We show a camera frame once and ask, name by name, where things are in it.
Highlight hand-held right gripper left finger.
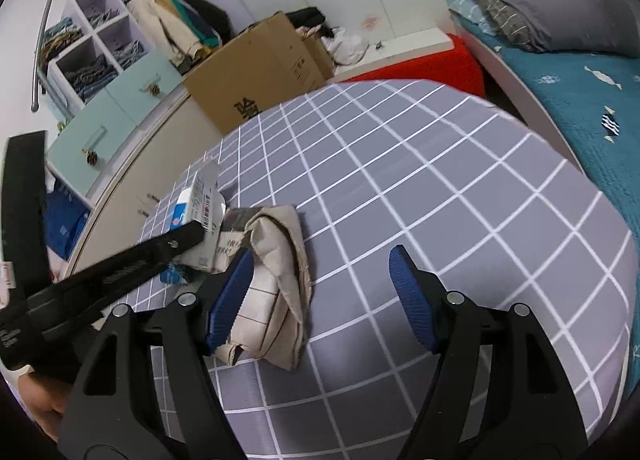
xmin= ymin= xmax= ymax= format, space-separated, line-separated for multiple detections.
xmin=56 ymin=247 xmax=257 ymax=460

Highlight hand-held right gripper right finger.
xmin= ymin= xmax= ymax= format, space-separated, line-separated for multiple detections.
xmin=389 ymin=244 xmax=588 ymax=460

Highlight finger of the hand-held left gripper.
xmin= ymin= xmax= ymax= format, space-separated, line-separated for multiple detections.
xmin=50 ymin=220 xmax=206 ymax=315

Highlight beige paper bag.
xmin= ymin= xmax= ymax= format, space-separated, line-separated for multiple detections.
xmin=212 ymin=205 xmax=313 ymax=373

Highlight blue and white carton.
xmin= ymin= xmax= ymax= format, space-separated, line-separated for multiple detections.
xmin=167 ymin=160 xmax=228 ymax=273

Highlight person's left hand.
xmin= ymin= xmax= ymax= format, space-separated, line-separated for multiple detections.
xmin=20 ymin=372 xmax=68 ymax=443

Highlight printed paper sheet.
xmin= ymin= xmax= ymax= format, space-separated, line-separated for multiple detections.
xmin=215 ymin=207 xmax=266 ymax=271

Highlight blue bag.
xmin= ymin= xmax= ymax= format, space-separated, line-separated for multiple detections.
xmin=45 ymin=180 xmax=93 ymax=261

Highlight cream cabinet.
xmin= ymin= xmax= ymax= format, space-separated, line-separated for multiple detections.
xmin=67 ymin=90 xmax=226 ymax=276

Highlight teal drawer cabinet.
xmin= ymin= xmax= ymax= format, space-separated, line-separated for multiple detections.
xmin=45 ymin=50 xmax=193 ymax=211

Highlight folded denim clothes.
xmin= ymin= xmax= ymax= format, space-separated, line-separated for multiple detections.
xmin=42 ymin=0 xmax=151 ymax=96

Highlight cardboard box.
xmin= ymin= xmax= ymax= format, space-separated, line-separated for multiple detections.
xmin=182 ymin=10 xmax=336 ymax=136

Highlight metal pole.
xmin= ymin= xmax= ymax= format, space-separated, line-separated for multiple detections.
xmin=30 ymin=0 xmax=78 ymax=113

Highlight red cloth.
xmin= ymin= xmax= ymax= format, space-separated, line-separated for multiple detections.
xmin=340 ymin=32 xmax=486 ymax=98

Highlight pile of clothes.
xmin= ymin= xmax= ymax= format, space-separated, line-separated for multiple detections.
xmin=125 ymin=0 xmax=233 ymax=76

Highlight teal bed sheet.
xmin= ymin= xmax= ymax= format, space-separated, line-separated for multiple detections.
xmin=447 ymin=0 xmax=640 ymax=241

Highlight white plastic bag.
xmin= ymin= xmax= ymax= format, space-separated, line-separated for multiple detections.
xmin=322 ymin=27 xmax=371 ymax=66

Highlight dark clothes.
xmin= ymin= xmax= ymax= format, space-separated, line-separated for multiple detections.
xmin=285 ymin=6 xmax=333 ymax=38

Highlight dark plaid cloth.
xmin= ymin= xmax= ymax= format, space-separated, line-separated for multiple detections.
xmin=480 ymin=0 xmax=531 ymax=41

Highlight grey blanket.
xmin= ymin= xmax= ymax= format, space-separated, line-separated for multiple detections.
xmin=460 ymin=0 xmax=640 ymax=58

